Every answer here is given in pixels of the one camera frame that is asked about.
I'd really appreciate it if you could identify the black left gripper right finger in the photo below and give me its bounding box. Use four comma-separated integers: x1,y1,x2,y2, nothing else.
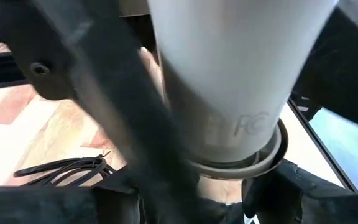
242,158,358,224

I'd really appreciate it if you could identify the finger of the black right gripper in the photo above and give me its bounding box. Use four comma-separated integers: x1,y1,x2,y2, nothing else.
0,0,200,224
290,0,358,132

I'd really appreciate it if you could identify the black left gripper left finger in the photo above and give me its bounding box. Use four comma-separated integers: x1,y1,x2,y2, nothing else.
0,166,144,224

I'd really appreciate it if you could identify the black lamp power cord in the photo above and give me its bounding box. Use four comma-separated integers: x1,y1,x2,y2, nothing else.
12,154,117,187

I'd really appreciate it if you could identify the white lightbulb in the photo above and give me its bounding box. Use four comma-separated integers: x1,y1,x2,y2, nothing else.
147,0,339,163

